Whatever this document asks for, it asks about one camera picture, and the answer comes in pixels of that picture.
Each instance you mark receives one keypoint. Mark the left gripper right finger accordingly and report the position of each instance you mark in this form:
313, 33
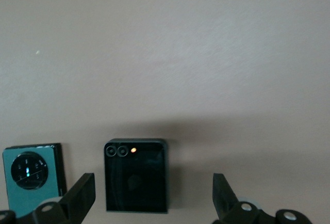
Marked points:
229, 208

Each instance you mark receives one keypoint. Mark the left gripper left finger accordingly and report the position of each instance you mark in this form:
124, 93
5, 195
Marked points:
74, 203

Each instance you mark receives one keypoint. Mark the green round-camera phone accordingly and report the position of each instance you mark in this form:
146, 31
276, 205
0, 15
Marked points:
31, 172

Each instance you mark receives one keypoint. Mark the black flip phone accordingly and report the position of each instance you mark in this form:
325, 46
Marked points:
136, 180

